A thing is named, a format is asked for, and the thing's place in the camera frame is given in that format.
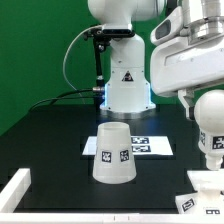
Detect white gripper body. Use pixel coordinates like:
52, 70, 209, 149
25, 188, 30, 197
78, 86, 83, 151
150, 5, 224, 97

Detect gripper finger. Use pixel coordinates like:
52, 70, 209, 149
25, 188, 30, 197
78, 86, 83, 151
178, 89, 195, 120

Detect white lamp bulb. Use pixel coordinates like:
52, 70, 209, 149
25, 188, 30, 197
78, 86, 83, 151
194, 90, 224, 170

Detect white lamp base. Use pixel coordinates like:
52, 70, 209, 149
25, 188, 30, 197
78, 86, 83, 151
175, 169, 224, 215

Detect white lamp shade cone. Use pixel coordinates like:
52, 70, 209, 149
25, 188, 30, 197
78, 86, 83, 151
93, 122, 136, 184

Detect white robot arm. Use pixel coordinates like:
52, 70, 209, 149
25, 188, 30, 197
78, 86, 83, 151
88, 0, 224, 119

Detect white marker sheet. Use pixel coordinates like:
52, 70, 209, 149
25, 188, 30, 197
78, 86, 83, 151
82, 136, 173, 156

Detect grey camera cable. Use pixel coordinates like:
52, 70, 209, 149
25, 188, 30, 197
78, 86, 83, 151
62, 26, 96, 105

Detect black cable on table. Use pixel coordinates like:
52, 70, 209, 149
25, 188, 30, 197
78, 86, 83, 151
29, 88, 101, 113

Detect white table border frame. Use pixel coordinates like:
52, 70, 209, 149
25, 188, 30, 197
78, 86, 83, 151
0, 168, 224, 224

